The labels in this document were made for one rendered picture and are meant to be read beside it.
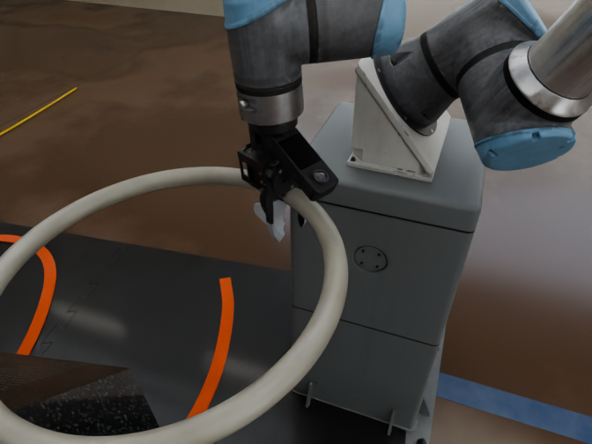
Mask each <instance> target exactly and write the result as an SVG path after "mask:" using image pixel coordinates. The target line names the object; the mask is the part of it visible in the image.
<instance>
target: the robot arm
mask: <svg viewBox="0 0 592 444"><path fill-rule="evenodd" d="M223 7H224V14H225V22H224V27H225V29H226V32H227V39H228V44H229V49H230V55H231V60H232V66H233V76H234V82H235V87H236V93H237V99H238V104H239V110H240V117H241V120H243V121H245V122H247V123H248V130H249V135H250V142H249V143H247V144H246V146H245V147H244V148H242V149H240V150H238V151H237V152H238V158H239V163H240V172H241V178H242V180H243V181H246V182H247V183H249V184H250V185H251V186H253V187H254V188H256V189H258V190H259V189H261V188H263V189H262V191H261V194H260V203H255V205H254V211H255V214H256V215H257V216H258V217H259V218H260V219H261V220H262V221H263V222H264V223H265V224H266V225H267V226H268V228H269V230H270V234H271V235H272V237H273V238H274V239H275V240H276V241H278V242H280V241H281V240H282V239H283V238H284V236H285V231H284V226H285V221H284V213H285V207H286V203H285V201H283V200H281V199H280V198H279V197H278V195H281V196H285V194H286V193H287V192H288V191H290V190H291V189H294V188H295V187H296V188H298V189H300V190H302V191H303V192H304V193H305V195H306V196H307V197H308V199H309V200H310V201H312V202H314V201H317V200H319V199H321V198H323V197H324V196H326V195H328V194H329V193H331V192H332V191H333V190H334V188H335V187H336V185H337V184H338V178H337V177H336V175H335V174H334V173H333V172H332V171H331V169H330V168H329V167H328V166H327V164H326V163H325V162H324V161H323V160H322V158H321V157H320V156H319V154H318V153H317V152H316V151H315V149H314V148H313V147H312V146H311V145H310V143H309V142H308V141H307V140H306V139H305V138H304V137H303V136H302V134H301V133H300V132H299V131H298V129H297V128H296V127H295V126H296V125H297V123H298V117H299V116H300V115H301V114H302V113H303V111H304V99H303V85H302V69H301V65H303V64H310V63H327V62H336V61H344V60H352V59H360V58H368V57H371V59H374V58H375V57H377V56H379V57H380V62H381V71H382V74H383V77H384V79H385V81H386V84H387V86H388V88H389V90H390V92H391V94H392V96H393V97H394V99H395V101H396V103H397V104H398V106H399V107H400V108H401V109H402V110H403V111H404V113H405V114H406V115H407V116H408V117H409V118H410V119H411V120H412V121H413V122H415V123H416V124H417V125H419V126H421V127H427V126H429V125H431V124H433V123H435V122H436V121H437V120H438V119H439V118H440V117H441V116H442V114H443V113H444V112H445V111H446V110H447V109H448V107H449V106H450V105H451V104H452V103H453V102H454V101H455V100H457V99H458V98H460V100H461V102H462V108H463V111H464V113H465V116H466V120H467V123H468V125H469V128H470V134H471V136H472V139H473V142H474V148H475V149H476V150H477V153H478V156H479V158H480V160H481V162H482V163H483V165H485V166H486V167H489V168H491V169H493V170H498V171H513V170H520V169H525V168H530V167H536V166H539V165H542V164H544V163H547V162H549V161H552V160H554V159H556V158H557V157H558V156H562V155H564V154H565V153H567V152H568V151H570V150H571V149H572V148H573V147H574V145H575V142H576V132H575V131H574V129H573V127H572V122H573V121H575V120H576V119H578V118H579V117H580V116H581V115H583V114H584V113H585V112H587V111H588V109H589V108H590V107H591V105H592V0H575V1H574V2H573V3H572V5H571V6H570V7H569V8H568V9H567V10H566V11H565V12H564V13H563V14H562V15H561V16H560V18H559V19H558V20H557V21H556V22H555V23H554V24H553V25H552V26H551V27H550V28H549V30H547V29H546V27H545V25H544V23H543V21H542V20H541V19H540V17H539V16H538V14H537V12H536V10H535V9H534V7H533V6H532V4H531V3H530V1H529V0H469V1H468V2H467V3H466V4H464V5H462V6H461V7H460V8H458V9H457V10H455V11H453V12H452V13H451V14H449V15H448V16H446V17H445V18H444V19H443V20H441V21H440V22H438V23H437V24H435V25H434V26H432V27H431V28H429V29H428V30H427V31H425V32H424V33H422V34H420V35H419V36H418V37H414V38H410V39H408V40H404V41H403V33H404V28H405V20H406V0H223ZM249 148H251V149H249ZM248 149H249V150H248ZM246 150H247V151H246ZM242 161H243V162H245V163H246V167H247V172H248V175H246V174H244V172H243V166H242Z"/></svg>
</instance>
